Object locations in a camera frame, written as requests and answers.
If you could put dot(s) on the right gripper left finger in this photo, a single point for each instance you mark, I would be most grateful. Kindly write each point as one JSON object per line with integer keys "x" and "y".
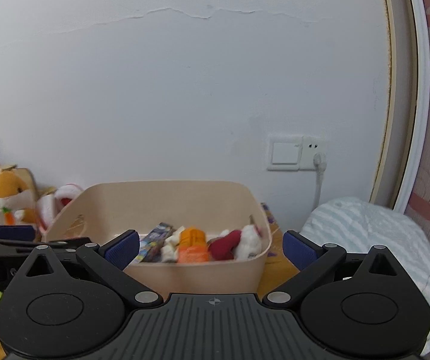
{"x": 105, "y": 264}

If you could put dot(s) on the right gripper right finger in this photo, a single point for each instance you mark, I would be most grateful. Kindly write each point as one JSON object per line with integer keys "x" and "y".
{"x": 328, "y": 274}

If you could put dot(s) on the orange hamster plush toy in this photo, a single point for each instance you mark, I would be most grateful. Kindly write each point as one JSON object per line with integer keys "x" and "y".
{"x": 6, "y": 198}

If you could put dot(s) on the white red headphones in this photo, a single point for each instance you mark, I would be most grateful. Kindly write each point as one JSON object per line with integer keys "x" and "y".
{"x": 53, "y": 201}

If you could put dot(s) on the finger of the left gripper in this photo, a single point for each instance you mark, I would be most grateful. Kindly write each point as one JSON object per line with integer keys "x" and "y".
{"x": 71, "y": 243}
{"x": 22, "y": 233}

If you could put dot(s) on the colourful long cartoon box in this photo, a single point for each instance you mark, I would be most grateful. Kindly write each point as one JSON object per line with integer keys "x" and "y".
{"x": 151, "y": 244}

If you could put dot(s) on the orange plastic bottle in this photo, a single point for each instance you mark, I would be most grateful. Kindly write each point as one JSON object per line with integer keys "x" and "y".
{"x": 192, "y": 247}

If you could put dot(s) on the white door frame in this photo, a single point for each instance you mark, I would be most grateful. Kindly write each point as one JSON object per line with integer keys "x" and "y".
{"x": 408, "y": 103}

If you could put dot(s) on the beige plastic storage bin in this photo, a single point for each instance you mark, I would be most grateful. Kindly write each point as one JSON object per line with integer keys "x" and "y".
{"x": 202, "y": 208}

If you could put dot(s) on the blue white tissue pack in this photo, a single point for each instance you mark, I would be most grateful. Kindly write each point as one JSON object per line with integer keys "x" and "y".
{"x": 168, "y": 252}

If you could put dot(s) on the white kitty plush toy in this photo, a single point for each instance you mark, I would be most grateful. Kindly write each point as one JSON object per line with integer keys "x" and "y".
{"x": 239, "y": 244}

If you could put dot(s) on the white wall switch socket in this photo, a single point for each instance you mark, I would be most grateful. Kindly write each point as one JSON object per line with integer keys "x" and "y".
{"x": 293, "y": 153}

